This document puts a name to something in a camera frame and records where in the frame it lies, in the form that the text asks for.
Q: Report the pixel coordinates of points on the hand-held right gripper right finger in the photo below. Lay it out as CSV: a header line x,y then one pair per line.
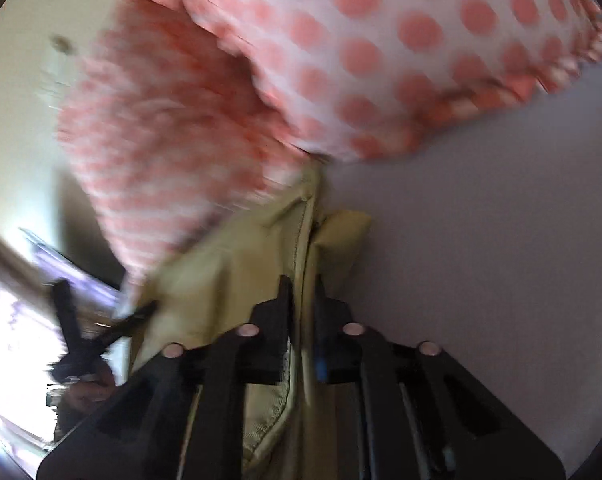
x,y
322,364

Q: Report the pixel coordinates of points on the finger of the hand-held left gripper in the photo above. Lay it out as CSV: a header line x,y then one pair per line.
x,y
127,324
65,310

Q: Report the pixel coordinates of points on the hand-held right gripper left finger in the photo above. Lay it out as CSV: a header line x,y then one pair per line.
x,y
275,327

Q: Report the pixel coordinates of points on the khaki pants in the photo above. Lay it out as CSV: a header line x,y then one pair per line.
x,y
241,280

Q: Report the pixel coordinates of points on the bright window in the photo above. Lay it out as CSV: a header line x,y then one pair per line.
x,y
11,360

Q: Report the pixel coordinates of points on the pink checked pillow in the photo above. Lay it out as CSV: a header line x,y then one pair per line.
x,y
166,140

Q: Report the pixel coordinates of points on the grey bed sheet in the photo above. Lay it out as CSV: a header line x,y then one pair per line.
x,y
481,220

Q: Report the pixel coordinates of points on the pink polka dot pillow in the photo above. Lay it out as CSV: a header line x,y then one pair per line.
x,y
381,55

